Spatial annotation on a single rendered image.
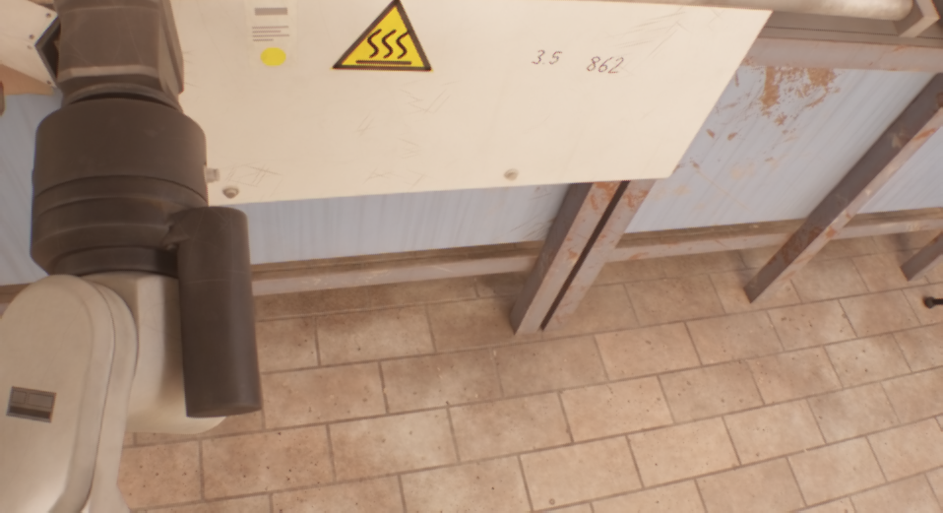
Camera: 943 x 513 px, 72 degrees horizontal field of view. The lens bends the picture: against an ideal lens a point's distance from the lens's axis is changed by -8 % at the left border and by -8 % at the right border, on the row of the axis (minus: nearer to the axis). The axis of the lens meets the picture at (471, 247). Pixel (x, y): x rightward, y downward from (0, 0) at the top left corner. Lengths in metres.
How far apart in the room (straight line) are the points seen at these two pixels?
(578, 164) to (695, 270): 1.05
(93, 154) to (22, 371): 0.10
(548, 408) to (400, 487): 0.36
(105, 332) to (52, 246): 0.07
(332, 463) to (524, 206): 0.62
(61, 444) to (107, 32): 0.20
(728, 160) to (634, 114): 0.57
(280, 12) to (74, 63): 0.26
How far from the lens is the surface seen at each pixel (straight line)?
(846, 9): 0.64
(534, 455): 1.48
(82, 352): 0.31
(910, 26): 0.69
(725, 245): 1.64
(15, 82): 0.82
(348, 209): 1.15
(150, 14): 0.40
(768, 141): 1.36
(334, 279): 1.32
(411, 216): 1.19
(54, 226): 0.35
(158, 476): 1.44
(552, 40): 0.68
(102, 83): 0.39
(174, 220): 0.35
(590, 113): 0.78
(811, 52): 1.10
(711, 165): 1.34
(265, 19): 0.61
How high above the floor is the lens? 1.36
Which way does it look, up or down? 54 degrees down
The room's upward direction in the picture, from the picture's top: 18 degrees clockwise
